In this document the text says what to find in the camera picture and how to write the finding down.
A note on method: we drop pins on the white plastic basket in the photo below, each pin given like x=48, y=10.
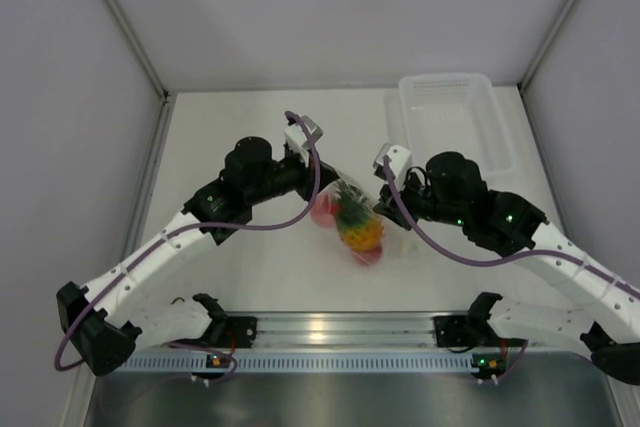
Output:
x=457, y=112

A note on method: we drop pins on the white slotted cable duct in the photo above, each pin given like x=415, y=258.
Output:
x=374, y=362

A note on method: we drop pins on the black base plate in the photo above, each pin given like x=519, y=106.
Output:
x=235, y=332
x=453, y=333

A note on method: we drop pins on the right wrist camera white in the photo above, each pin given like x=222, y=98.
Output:
x=399, y=161

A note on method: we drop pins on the clear zip top bag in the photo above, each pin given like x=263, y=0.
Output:
x=397, y=244

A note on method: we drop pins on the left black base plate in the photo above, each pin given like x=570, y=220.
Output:
x=235, y=332

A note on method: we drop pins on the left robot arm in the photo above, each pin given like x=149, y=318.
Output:
x=104, y=319

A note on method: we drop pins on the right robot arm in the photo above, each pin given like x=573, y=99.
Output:
x=449, y=206

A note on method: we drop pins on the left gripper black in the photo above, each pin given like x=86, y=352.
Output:
x=306, y=173

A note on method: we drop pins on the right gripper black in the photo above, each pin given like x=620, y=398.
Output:
x=389, y=205

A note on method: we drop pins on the fake pineapple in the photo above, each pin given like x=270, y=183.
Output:
x=358, y=226

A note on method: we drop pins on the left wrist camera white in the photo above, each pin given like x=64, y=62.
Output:
x=299, y=133

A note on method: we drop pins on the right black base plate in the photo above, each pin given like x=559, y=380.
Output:
x=453, y=333

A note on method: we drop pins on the aluminium mounting rail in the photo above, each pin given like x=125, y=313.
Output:
x=330, y=329

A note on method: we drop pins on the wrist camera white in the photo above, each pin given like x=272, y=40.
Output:
x=299, y=133
x=399, y=161

